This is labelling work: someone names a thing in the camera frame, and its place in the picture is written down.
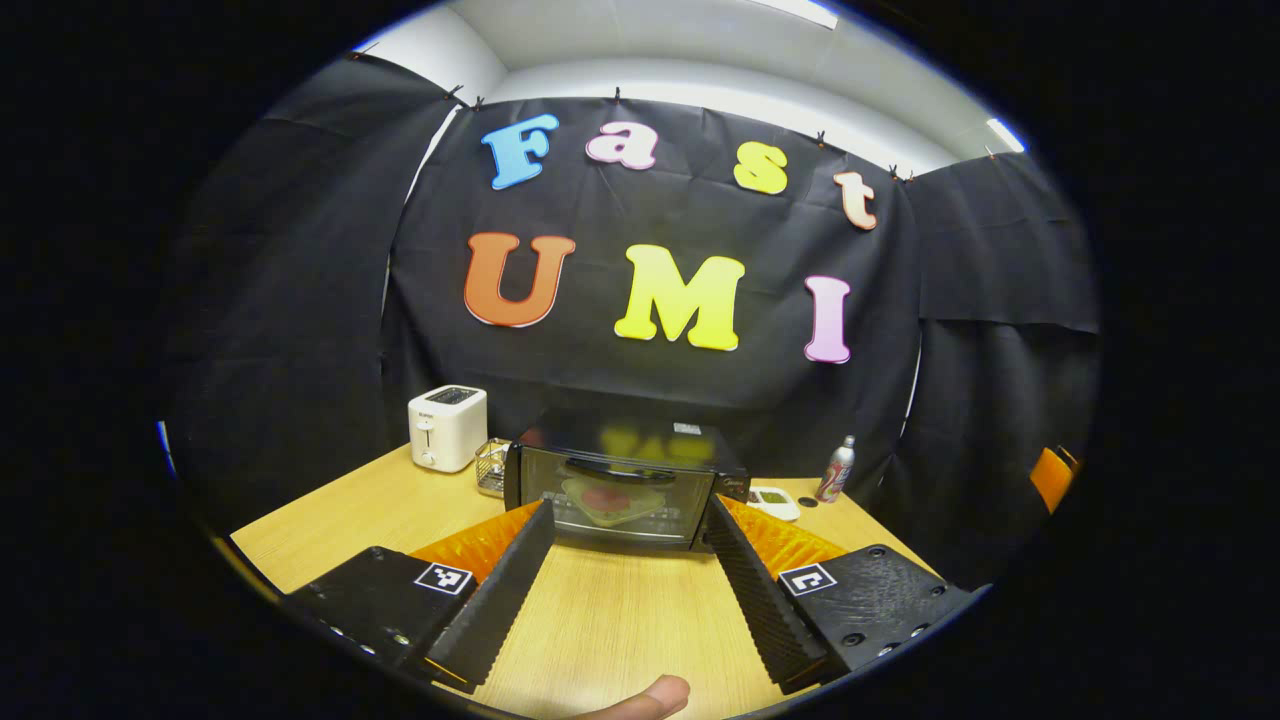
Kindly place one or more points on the white toaster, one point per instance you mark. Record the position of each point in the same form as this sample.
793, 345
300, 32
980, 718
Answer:
445, 430

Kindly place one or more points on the large ceiling light panel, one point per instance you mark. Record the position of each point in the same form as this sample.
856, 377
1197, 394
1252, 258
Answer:
800, 10

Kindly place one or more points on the black backdrop cloth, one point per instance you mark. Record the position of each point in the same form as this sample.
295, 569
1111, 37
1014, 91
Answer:
300, 300

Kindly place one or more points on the small ceiling light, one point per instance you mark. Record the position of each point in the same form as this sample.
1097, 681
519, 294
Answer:
1005, 135

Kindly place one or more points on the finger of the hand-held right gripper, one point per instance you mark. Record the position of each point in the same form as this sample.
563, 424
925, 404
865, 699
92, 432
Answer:
1050, 478

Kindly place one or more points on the pink meat slice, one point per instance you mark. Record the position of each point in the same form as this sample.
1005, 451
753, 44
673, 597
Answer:
605, 498

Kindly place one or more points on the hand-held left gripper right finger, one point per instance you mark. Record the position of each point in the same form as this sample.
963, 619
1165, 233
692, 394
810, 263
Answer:
760, 600

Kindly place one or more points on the black electric oven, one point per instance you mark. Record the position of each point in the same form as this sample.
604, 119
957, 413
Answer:
640, 437

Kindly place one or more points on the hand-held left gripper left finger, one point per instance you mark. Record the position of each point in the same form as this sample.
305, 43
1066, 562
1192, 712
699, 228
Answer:
505, 600

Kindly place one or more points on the white divided dish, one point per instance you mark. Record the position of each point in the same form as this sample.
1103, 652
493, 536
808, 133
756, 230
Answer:
775, 500

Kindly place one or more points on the white and red bottle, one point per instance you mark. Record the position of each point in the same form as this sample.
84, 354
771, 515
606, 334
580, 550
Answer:
836, 475

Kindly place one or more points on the cream food tray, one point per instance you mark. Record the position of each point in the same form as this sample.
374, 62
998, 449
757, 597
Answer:
645, 505

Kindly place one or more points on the row of black cloth clips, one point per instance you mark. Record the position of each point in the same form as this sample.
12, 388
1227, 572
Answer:
617, 95

